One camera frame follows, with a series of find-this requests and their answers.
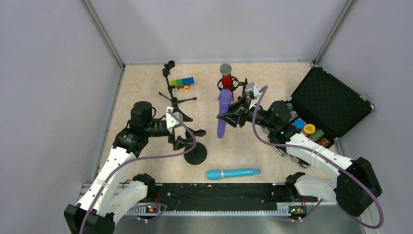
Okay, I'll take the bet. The black shock-mount tripod stand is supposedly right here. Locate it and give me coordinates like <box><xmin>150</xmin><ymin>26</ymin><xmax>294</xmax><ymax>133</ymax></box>
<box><xmin>217</xmin><ymin>76</ymin><xmax>248</xmax><ymax>94</ymax></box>

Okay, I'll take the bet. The purple toy microphone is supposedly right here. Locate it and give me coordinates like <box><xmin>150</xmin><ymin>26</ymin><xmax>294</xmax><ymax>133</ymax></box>
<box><xmin>217</xmin><ymin>89</ymin><xmax>232</xmax><ymax>139</ymax></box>

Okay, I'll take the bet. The black round-base mic stand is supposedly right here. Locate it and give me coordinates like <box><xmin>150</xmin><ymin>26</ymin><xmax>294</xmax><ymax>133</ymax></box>
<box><xmin>184</xmin><ymin>129</ymin><xmax>207</xmax><ymax>165</ymax></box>

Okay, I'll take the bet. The red glitter microphone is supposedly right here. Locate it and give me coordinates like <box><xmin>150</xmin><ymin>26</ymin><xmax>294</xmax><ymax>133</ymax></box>
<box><xmin>220</xmin><ymin>63</ymin><xmax>232</xmax><ymax>90</ymax></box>

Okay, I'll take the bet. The teal toy microphone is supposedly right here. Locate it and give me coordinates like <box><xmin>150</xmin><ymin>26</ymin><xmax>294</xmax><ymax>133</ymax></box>
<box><xmin>206</xmin><ymin>168</ymin><xmax>261</xmax><ymax>180</ymax></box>

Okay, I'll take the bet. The black tripod mic stand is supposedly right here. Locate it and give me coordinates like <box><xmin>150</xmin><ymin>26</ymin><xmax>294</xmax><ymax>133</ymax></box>
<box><xmin>158</xmin><ymin>60</ymin><xmax>197</xmax><ymax>107</ymax></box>

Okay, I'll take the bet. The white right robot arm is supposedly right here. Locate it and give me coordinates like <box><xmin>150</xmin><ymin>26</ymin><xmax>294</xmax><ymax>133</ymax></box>
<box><xmin>217</xmin><ymin>99</ymin><xmax>384</xmax><ymax>217</ymax></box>

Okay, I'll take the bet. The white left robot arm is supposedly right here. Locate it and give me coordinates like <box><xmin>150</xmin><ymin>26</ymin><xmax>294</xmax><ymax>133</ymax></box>
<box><xmin>64</xmin><ymin>101</ymin><xmax>206</xmax><ymax>234</ymax></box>

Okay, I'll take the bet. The colourful toy brick block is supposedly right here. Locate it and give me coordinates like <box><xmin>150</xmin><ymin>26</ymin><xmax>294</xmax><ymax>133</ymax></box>
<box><xmin>170</xmin><ymin>77</ymin><xmax>195</xmax><ymax>90</ymax></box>

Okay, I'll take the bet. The black poker chip case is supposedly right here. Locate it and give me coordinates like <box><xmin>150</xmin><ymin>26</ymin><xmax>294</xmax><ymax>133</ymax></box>
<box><xmin>276</xmin><ymin>66</ymin><xmax>374</xmax><ymax>149</ymax></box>

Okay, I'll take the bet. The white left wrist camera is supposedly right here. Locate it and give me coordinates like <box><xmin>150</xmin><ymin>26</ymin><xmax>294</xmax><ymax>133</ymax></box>
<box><xmin>166</xmin><ymin>106</ymin><xmax>182</xmax><ymax>122</ymax></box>

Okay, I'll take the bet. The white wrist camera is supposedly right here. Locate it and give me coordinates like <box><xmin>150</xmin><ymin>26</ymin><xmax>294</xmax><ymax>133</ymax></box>
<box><xmin>245</xmin><ymin>82</ymin><xmax>261</xmax><ymax>109</ymax></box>
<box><xmin>166</xmin><ymin>106</ymin><xmax>182</xmax><ymax>122</ymax></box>

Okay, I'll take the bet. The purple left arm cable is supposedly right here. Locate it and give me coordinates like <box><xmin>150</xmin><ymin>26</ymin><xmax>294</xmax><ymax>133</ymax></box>
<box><xmin>79</xmin><ymin>110</ymin><xmax>197</xmax><ymax>234</ymax></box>

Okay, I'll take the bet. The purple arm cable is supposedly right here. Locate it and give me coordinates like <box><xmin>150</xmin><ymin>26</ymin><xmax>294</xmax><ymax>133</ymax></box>
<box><xmin>251</xmin><ymin>85</ymin><xmax>385</xmax><ymax>230</ymax></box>
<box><xmin>79</xmin><ymin>110</ymin><xmax>197</xmax><ymax>234</ymax></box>

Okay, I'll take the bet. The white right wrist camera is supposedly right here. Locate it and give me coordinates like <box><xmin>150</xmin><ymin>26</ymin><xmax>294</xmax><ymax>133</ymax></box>
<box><xmin>245</xmin><ymin>82</ymin><xmax>261</xmax><ymax>109</ymax></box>

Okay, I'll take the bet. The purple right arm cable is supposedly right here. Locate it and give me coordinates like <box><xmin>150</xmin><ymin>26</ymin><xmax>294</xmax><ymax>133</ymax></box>
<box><xmin>251</xmin><ymin>85</ymin><xmax>385</xmax><ymax>230</ymax></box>

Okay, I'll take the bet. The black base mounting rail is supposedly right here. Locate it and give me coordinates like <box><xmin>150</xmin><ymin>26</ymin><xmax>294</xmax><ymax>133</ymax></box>
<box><xmin>144</xmin><ymin>183</ymin><xmax>318</xmax><ymax>212</ymax></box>

